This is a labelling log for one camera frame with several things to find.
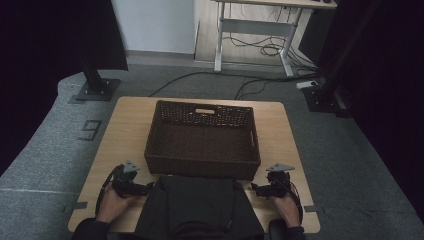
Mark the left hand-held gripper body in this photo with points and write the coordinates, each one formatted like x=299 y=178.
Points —
x=125 y=185

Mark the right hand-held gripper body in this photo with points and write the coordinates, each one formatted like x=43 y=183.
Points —
x=279 y=185

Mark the dark pleated skirt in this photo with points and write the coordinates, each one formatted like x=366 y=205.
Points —
x=200 y=210

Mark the brown woven basket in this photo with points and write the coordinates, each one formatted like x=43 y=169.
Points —
x=203 y=143

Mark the person's left hand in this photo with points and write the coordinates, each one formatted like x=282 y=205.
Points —
x=111 y=206

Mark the person's right hand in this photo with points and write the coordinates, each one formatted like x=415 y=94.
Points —
x=287 y=210

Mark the person's right leg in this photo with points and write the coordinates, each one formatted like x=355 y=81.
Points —
x=276 y=231

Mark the black tape strip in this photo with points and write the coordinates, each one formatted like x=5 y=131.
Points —
x=79 y=205
x=313 y=209

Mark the grey felt mat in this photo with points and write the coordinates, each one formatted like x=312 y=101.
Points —
x=350 y=166

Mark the black metal stand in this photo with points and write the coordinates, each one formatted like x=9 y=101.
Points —
x=326 y=93
x=95 y=83

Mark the white power strip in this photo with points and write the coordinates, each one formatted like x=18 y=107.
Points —
x=306 y=84

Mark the black curtain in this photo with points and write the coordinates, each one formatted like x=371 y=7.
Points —
x=40 y=66
x=393 y=83

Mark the black computer case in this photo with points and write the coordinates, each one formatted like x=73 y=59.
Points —
x=315 y=36

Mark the white frame desk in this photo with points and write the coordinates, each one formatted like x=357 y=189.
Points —
x=256 y=26

